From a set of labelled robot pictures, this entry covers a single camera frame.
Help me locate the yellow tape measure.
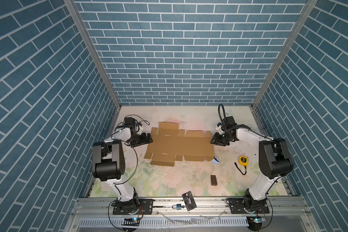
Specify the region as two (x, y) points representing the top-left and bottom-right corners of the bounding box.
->
(235, 156), (248, 176)

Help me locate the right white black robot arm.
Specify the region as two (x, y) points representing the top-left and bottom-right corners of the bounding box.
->
(211, 117), (294, 207)

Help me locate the brown cardboard box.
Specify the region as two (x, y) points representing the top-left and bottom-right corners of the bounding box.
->
(144, 122), (215, 167)

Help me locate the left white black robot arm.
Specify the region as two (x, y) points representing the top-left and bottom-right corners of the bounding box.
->
(92, 115), (153, 207)

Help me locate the aluminium front rail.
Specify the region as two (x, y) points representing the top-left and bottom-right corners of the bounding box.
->
(71, 196), (311, 218)

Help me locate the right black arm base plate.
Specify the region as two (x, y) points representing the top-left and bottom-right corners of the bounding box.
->
(225, 196), (270, 214)

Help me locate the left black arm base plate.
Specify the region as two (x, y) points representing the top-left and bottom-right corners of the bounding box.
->
(113, 198), (154, 215)

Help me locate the white perforated cable duct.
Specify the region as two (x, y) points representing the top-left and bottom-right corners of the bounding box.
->
(79, 217), (249, 229)

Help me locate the light blue stapler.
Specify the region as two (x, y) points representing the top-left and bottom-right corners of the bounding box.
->
(212, 156), (220, 164)

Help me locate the small dark brown block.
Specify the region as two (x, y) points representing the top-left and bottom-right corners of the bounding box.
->
(210, 175), (218, 186)

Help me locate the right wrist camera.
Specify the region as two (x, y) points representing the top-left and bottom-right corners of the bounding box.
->
(216, 123), (225, 135)

